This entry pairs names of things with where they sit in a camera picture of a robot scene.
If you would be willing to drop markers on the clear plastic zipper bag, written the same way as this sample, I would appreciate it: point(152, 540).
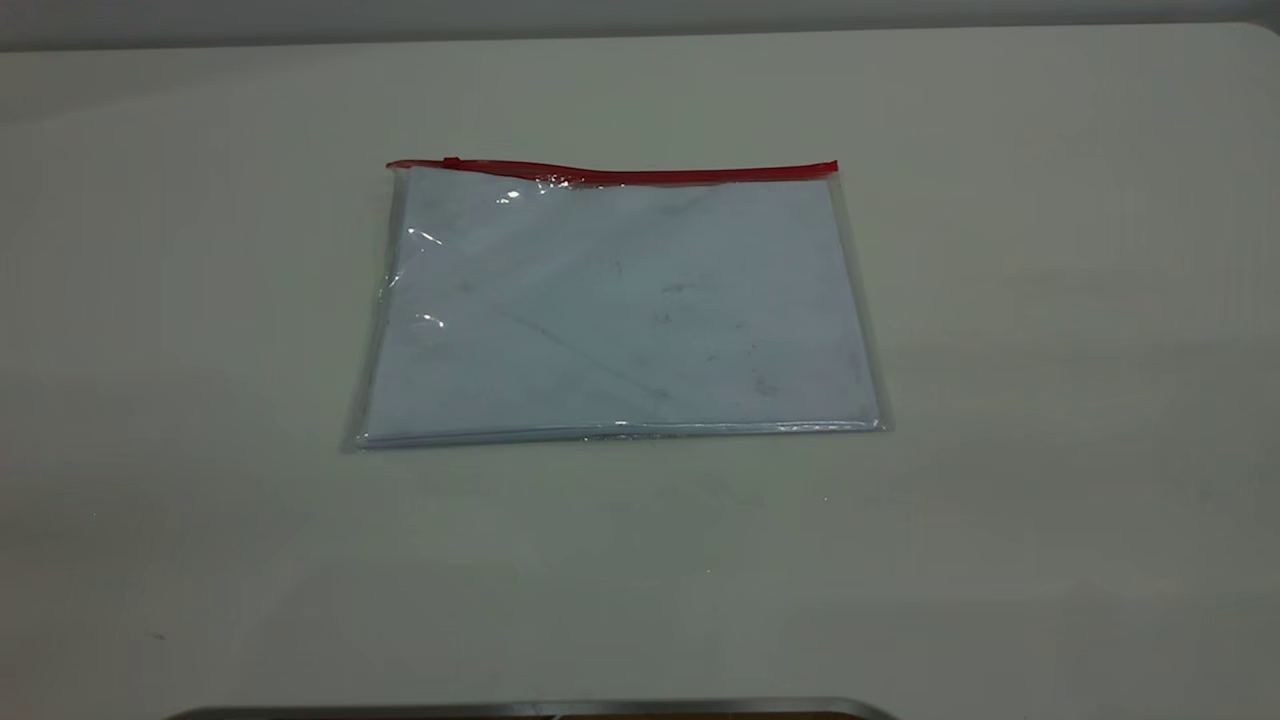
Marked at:
point(620, 300)

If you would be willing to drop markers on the white paper stack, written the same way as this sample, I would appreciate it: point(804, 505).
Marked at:
point(600, 330)

